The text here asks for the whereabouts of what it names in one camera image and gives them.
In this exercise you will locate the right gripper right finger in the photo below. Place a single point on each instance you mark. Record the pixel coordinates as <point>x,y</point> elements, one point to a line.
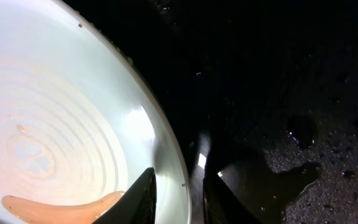
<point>221,206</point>

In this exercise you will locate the light blue plate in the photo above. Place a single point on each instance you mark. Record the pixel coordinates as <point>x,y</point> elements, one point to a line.
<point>77,121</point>

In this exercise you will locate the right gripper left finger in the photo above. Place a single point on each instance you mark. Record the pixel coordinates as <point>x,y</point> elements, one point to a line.
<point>137,205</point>

